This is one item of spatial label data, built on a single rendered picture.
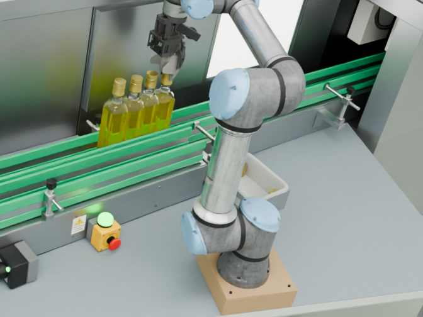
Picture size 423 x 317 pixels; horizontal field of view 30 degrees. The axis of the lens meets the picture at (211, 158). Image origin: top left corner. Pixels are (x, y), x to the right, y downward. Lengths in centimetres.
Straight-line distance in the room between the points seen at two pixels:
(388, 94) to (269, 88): 127
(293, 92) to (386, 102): 124
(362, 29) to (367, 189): 70
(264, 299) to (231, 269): 13
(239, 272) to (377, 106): 114
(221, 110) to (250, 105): 7
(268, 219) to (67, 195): 56
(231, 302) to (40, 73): 83
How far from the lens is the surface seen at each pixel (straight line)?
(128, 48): 240
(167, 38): 227
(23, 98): 232
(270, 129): 282
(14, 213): 214
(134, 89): 230
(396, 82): 302
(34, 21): 220
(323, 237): 257
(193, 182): 250
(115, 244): 226
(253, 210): 209
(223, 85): 182
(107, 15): 229
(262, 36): 202
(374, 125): 312
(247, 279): 218
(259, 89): 181
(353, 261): 252
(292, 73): 188
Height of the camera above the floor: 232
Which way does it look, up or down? 35 degrees down
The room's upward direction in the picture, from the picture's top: 15 degrees clockwise
